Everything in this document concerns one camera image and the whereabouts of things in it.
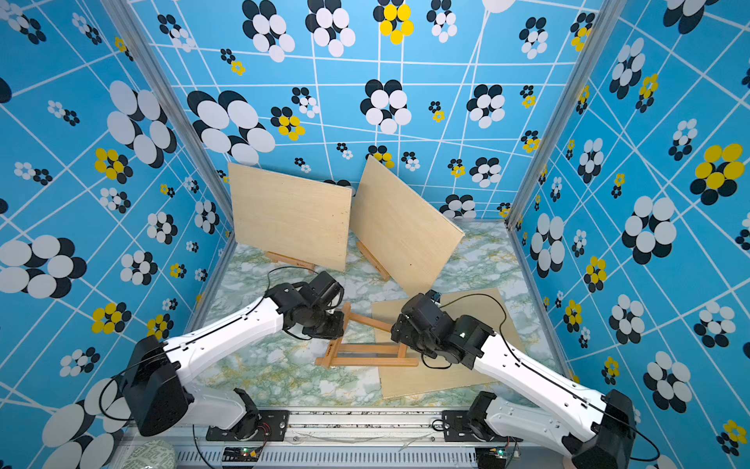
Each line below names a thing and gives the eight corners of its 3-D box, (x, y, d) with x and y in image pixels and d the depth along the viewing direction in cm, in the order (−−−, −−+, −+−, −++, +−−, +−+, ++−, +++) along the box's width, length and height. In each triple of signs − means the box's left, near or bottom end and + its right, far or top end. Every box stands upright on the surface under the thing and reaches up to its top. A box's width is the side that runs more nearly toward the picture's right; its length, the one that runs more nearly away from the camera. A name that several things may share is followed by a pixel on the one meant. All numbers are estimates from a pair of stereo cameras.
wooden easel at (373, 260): (385, 285, 102) (385, 277, 98) (357, 251, 112) (356, 242, 108) (389, 283, 103) (390, 274, 98) (361, 249, 113) (360, 240, 108)
